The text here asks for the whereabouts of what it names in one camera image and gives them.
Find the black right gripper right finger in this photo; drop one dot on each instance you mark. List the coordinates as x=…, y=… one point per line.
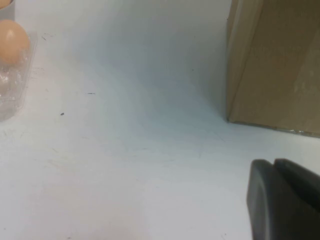
x=302, y=182

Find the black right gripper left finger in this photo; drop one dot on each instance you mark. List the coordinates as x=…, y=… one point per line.
x=265, y=205

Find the orange plastic egg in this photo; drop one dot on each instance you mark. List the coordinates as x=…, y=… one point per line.
x=3, y=1
x=12, y=40

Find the brown cardboard box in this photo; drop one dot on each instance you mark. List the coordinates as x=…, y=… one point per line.
x=275, y=62

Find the clear plastic egg tray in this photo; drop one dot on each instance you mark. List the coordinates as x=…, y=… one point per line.
x=15, y=87

